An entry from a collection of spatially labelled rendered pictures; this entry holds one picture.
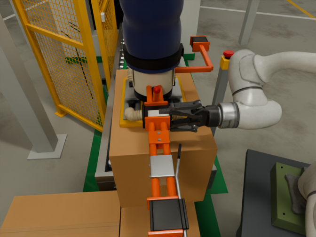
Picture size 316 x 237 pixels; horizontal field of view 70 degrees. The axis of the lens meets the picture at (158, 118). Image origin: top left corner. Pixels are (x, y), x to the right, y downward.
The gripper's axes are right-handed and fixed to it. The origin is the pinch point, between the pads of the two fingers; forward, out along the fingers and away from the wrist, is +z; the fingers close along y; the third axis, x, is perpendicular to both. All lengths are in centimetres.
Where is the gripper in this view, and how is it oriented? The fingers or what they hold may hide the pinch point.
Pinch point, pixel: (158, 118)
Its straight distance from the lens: 76.0
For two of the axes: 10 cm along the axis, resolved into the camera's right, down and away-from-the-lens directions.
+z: -10.0, 0.4, -0.4
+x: -0.6, -6.9, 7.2
